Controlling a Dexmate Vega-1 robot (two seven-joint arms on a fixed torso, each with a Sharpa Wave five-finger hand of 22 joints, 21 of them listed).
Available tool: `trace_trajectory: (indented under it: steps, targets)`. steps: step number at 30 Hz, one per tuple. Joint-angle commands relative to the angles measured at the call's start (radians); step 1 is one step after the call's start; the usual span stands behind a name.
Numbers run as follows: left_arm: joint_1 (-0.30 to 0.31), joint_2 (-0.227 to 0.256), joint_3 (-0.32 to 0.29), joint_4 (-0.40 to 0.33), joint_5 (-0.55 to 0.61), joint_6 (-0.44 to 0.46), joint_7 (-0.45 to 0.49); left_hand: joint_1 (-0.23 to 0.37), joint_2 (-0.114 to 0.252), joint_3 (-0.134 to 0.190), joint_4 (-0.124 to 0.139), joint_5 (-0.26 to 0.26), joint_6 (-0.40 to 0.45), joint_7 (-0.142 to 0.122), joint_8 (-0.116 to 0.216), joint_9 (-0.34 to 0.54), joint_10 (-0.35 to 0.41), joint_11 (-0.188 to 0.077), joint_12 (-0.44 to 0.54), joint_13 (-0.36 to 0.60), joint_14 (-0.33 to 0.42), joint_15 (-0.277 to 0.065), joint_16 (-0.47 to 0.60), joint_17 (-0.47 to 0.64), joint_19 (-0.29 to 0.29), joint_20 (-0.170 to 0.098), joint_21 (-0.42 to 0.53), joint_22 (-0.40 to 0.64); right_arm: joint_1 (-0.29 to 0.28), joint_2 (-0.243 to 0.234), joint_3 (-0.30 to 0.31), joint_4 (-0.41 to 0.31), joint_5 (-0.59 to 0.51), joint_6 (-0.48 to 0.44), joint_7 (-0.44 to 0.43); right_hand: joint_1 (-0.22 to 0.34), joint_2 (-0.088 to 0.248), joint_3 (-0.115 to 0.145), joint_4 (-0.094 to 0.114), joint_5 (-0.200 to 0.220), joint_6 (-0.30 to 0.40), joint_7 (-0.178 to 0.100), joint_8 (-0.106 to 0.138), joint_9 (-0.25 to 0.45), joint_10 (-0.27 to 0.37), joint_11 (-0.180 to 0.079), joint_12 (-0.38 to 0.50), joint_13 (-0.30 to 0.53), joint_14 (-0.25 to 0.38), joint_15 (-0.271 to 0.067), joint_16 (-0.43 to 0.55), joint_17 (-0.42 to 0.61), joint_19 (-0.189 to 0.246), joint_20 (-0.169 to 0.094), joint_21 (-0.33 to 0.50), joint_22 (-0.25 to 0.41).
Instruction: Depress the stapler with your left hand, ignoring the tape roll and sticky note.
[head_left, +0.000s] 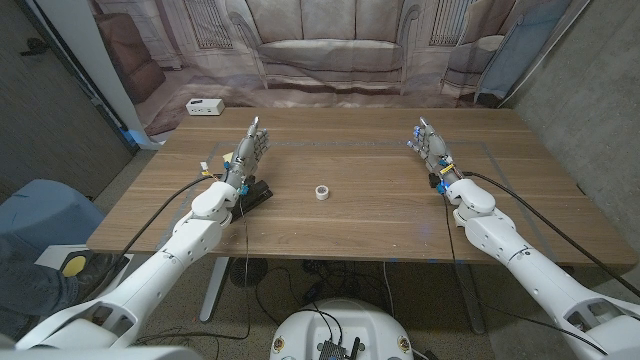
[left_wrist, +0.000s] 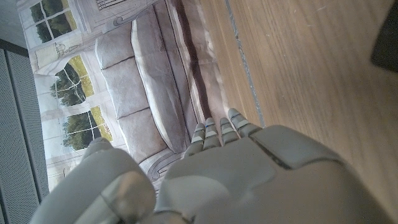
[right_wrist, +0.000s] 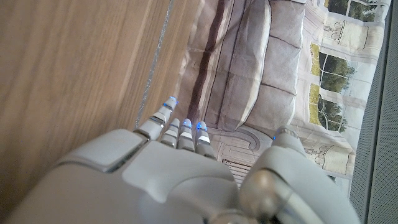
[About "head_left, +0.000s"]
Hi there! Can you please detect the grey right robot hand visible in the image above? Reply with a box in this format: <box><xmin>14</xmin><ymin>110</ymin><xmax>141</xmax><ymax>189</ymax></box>
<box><xmin>406</xmin><ymin>116</ymin><xmax>465</xmax><ymax>189</ymax></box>

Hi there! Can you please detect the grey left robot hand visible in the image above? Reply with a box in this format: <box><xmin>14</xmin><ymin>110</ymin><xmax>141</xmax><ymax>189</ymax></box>
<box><xmin>223</xmin><ymin>116</ymin><xmax>271</xmax><ymax>191</ymax></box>

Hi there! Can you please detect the black stapler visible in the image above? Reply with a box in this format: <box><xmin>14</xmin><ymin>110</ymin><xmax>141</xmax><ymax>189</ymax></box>
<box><xmin>230</xmin><ymin>179</ymin><xmax>274</xmax><ymax>224</ymax></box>

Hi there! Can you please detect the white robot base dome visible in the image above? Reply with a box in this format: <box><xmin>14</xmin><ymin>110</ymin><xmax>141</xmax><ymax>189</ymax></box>
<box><xmin>269</xmin><ymin>298</ymin><xmax>415</xmax><ymax>360</ymax></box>

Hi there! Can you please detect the white power strip box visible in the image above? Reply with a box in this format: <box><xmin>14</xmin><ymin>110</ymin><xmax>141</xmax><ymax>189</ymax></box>
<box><xmin>185</xmin><ymin>98</ymin><xmax>226</xmax><ymax>117</ymax></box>

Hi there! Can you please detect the round black floor fan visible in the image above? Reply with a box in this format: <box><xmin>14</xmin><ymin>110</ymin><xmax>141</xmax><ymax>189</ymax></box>
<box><xmin>229</xmin><ymin>257</ymin><xmax>269</xmax><ymax>289</ymax></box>

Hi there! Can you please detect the printed sofa room backdrop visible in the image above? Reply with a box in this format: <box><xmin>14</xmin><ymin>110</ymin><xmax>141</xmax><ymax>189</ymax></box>
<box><xmin>88</xmin><ymin>0</ymin><xmax>592</xmax><ymax>139</ymax></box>

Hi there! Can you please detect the white table leg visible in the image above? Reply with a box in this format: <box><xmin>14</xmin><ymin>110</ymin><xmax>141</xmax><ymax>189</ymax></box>
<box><xmin>198</xmin><ymin>257</ymin><xmax>231</xmax><ymax>324</ymax></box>

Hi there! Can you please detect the grey table leg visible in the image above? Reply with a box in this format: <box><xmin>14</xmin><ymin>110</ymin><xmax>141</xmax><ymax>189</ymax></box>
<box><xmin>454</xmin><ymin>262</ymin><xmax>487</xmax><ymax>335</ymax></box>

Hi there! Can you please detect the yellow foot pedal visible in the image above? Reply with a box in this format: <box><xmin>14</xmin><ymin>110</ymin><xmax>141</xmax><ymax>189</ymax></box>
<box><xmin>62</xmin><ymin>252</ymin><xmax>89</xmax><ymax>279</ymax></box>

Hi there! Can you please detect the blue padded chair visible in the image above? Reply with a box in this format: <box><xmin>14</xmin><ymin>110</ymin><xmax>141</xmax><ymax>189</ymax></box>
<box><xmin>0</xmin><ymin>178</ymin><xmax>106</xmax><ymax>261</ymax></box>

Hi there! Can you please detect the black electronics module with antenna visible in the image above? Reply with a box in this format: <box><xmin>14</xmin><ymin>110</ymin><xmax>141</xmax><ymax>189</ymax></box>
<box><xmin>317</xmin><ymin>337</ymin><xmax>362</xmax><ymax>360</ymax></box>

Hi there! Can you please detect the white floor plate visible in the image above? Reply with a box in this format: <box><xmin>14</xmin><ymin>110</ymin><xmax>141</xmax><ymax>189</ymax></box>
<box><xmin>34</xmin><ymin>244</ymin><xmax>71</xmax><ymax>271</ymax></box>

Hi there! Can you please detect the white robot torso edge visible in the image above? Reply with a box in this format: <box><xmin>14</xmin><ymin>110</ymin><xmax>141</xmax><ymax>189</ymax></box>
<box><xmin>0</xmin><ymin>345</ymin><xmax>204</xmax><ymax>360</ymax></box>

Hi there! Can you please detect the person leg in jeans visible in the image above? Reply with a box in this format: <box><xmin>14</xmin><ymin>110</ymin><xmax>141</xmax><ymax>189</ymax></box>
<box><xmin>0</xmin><ymin>237</ymin><xmax>121</xmax><ymax>331</ymax></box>

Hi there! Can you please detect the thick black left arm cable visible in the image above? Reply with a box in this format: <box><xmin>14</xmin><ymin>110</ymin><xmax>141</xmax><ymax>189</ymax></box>
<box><xmin>82</xmin><ymin>173</ymin><xmax>224</xmax><ymax>301</ymax></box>

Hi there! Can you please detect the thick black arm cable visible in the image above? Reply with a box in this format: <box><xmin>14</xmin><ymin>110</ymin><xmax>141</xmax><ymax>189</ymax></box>
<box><xmin>82</xmin><ymin>173</ymin><xmax>224</xmax><ymax>301</ymax></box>
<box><xmin>462</xmin><ymin>171</ymin><xmax>640</xmax><ymax>299</ymax></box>

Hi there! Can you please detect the black floor cable tangle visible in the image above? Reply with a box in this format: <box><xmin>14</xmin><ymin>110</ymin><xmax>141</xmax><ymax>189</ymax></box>
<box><xmin>254</xmin><ymin>258</ymin><xmax>386</xmax><ymax>326</ymax></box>

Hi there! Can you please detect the white wall post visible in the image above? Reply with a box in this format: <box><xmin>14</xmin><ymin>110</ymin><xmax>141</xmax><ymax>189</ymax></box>
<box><xmin>34</xmin><ymin>0</ymin><xmax>166</xmax><ymax>151</ymax></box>

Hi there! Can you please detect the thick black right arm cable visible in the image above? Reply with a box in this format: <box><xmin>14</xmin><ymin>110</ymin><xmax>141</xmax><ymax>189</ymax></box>
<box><xmin>462</xmin><ymin>171</ymin><xmax>640</xmax><ymax>299</ymax></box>

